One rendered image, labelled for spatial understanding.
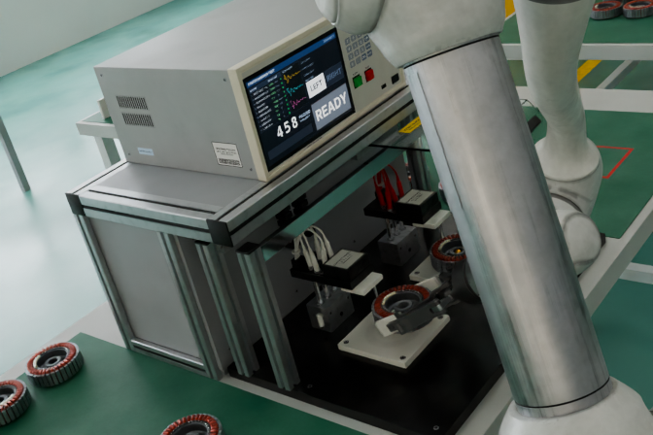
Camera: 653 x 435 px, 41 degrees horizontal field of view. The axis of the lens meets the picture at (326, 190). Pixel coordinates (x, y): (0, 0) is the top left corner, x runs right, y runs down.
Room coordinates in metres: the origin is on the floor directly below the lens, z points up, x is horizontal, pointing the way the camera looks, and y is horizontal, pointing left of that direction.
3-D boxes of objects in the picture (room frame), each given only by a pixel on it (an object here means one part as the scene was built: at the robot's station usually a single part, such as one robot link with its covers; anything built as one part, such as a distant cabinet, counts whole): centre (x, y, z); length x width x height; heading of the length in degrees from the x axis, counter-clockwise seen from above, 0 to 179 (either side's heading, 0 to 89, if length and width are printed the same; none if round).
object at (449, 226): (1.42, -0.13, 0.76); 0.64 x 0.47 x 0.02; 136
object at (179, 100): (1.64, 0.08, 1.22); 0.44 x 0.39 x 0.20; 136
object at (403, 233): (1.60, -0.12, 0.80); 0.07 x 0.05 x 0.06; 136
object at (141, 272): (1.46, 0.37, 0.91); 0.28 x 0.03 x 0.32; 46
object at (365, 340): (1.32, -0.06, 0.78); 0.15 x 0.15 x 0.01; 46
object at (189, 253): (1.59, 0.04, 0.92); 0.66 x 0.01 x 0.30; 136
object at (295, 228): (1.48, -0.07, 1.03); 0.62 x 0.01 x 0.03; 136
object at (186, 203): (1.63, 0.09, 1.09); 0.68 x 0.44 x 0.05; 136
